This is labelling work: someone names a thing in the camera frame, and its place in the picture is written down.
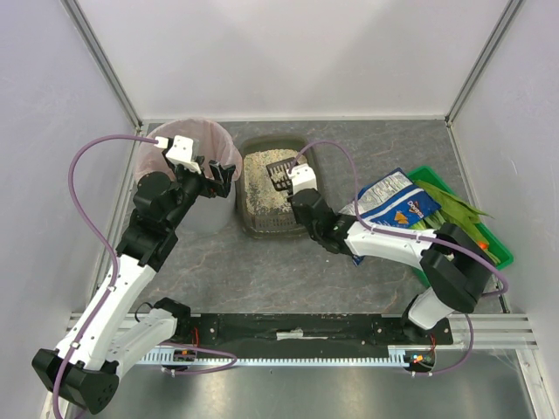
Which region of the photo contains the litter clump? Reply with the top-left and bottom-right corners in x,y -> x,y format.
270,172 -> 289,189

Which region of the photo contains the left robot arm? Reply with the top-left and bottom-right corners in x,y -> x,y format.
31,161 -> 235,415

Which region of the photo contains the grey litter box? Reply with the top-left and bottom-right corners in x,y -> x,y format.
236,134 -> 308,239

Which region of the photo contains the grey slotted cable duct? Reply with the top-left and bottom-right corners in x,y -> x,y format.
137,346 -> 427,368

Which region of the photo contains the black litter scoop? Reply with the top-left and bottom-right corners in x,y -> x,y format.
266,157 -> 294,193

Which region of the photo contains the blue Doritos chip bag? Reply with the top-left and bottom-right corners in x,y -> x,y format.
338,168 -> 442,267

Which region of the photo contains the green vegetable tray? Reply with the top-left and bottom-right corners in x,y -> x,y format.
407,166 -> 514,270

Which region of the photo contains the green leafy vegetable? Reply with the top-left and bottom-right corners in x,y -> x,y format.
413,180 -> 488,241

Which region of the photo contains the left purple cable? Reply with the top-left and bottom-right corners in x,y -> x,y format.
52,134 -> 161,418

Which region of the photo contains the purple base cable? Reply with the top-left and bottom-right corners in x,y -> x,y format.
162,344 -> 239,376

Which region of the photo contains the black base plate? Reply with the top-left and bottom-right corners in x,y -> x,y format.
170,313 -> 453,359

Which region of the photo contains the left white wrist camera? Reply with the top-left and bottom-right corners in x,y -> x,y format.
155,135 -> 202,174

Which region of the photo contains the grey bin with pink bag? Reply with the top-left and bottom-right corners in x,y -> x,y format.
134,118 -> 243,234

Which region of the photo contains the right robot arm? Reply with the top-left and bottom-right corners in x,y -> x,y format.
289,189 -> 493,340

